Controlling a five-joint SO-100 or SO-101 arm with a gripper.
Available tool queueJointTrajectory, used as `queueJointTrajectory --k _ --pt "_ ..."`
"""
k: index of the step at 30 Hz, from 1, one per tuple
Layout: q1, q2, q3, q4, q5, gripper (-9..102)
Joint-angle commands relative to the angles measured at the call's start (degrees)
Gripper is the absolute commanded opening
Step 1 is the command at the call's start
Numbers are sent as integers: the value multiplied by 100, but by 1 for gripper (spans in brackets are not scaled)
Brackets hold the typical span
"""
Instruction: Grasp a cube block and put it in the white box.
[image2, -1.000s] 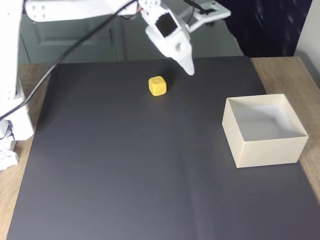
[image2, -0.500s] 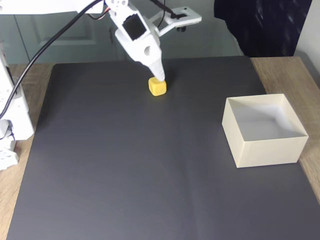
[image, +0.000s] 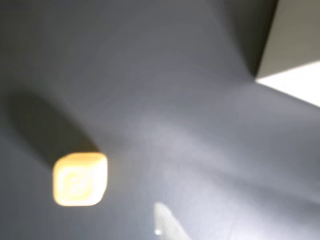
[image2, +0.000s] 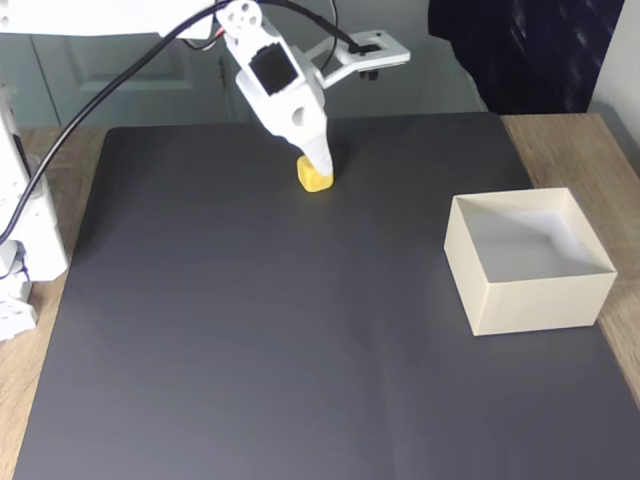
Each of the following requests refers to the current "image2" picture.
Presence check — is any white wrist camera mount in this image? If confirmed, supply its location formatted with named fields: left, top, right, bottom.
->
left=302, top=30, right=412, bottom=92

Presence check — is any thin red black servo wire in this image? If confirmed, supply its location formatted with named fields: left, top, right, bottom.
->
left=182, top=0, right=342, bottom=69

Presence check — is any white open cardboard box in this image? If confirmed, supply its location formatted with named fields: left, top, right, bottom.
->
left=443, top=187, right=619, bottom=337

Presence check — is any dark grey table mat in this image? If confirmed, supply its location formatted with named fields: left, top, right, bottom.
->
left=12, top=112, right=640, bottom=480

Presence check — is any yellow cube block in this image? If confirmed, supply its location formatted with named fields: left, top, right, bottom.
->
left=296, top=155, right=335, bottom=194

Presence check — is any dark hanging cloth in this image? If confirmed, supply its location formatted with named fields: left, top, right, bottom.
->
left=427, top=0, right=626, bottom=116

